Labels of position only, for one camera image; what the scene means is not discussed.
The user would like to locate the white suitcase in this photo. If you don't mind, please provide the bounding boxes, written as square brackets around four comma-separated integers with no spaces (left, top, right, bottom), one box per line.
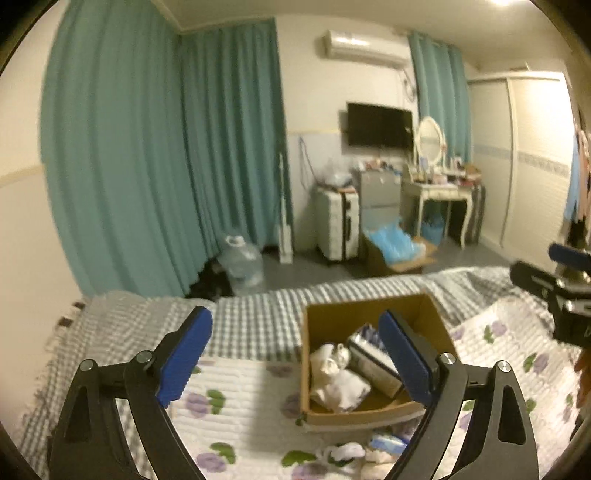
[315,187,361,267]

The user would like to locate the pale pink cloth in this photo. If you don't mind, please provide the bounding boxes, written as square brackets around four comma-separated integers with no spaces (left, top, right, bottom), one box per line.
[359,450,397,478]

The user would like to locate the clear plastic bag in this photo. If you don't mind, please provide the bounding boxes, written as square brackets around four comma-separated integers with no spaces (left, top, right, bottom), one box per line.
[318,158,357,190]

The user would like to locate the wide teal curtain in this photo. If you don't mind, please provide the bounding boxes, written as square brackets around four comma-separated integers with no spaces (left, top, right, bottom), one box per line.
[41,0,293,298]

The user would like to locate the black wall television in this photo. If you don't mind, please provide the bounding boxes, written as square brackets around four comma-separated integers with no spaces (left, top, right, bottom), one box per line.
[346,102,414,151]

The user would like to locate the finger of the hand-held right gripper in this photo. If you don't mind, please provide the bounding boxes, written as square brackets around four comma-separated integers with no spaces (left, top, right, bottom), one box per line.
[549,243,591,267]
[510,261,591,302]

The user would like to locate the white sliding wardrobe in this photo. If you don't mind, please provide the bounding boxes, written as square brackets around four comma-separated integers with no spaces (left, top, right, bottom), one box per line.
[466,71,575,259]

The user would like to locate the white dressing table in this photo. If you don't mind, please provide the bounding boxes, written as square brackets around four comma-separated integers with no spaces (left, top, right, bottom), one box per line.
[401,168,476,250]

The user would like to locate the clear water jug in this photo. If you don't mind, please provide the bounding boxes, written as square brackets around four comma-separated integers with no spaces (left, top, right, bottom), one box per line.
[221,234,265,294]

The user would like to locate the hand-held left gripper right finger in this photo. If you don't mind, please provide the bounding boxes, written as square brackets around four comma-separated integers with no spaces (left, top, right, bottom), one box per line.
[378,310,540,480]

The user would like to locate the blue bin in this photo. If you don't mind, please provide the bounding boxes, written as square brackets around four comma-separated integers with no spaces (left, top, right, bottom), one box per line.
[420,215,448,245]

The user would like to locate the tissue pack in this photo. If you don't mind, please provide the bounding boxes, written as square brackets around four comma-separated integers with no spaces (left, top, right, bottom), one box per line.
[347,323,403,398]

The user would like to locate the grey checkered bedsheet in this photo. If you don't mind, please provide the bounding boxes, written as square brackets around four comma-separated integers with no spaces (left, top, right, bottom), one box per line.
[17,265,527,480]

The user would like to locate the black bag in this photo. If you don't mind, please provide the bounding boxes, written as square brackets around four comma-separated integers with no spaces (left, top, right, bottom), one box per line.
[187,259,234,298]

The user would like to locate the white floral quilt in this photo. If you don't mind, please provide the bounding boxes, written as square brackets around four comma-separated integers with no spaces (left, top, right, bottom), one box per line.
[111,295,583,480]

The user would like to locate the white crumpled cloth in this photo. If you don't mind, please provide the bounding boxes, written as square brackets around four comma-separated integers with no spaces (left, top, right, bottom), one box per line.
[308,343,372,413]

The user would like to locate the white oval mirror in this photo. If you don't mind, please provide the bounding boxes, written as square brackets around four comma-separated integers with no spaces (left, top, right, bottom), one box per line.
[412,116,448,172]

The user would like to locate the narrow teal curtain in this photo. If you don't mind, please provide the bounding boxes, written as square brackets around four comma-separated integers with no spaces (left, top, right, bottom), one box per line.
[406,31,474,168]

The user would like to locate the cardboard box of blue packets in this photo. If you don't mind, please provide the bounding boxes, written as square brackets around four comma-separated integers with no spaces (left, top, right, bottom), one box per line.
[361,219,439,277]

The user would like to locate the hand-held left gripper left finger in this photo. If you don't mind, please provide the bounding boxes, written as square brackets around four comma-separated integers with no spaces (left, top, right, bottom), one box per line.
[48,305,214,480]

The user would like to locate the hanging clothes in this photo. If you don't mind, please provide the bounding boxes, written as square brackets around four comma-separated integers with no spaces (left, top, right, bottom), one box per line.
[562,106,591,247]

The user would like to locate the white sock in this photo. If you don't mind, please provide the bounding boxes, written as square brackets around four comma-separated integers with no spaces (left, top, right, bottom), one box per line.
[318,442,366,463]

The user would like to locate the white air conditioner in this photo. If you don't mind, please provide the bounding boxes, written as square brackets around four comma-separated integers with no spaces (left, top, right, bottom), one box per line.
[321,29,413,71]

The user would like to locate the blue plastic packet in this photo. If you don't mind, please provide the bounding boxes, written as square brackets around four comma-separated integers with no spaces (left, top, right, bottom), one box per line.
[368,431,411,457]

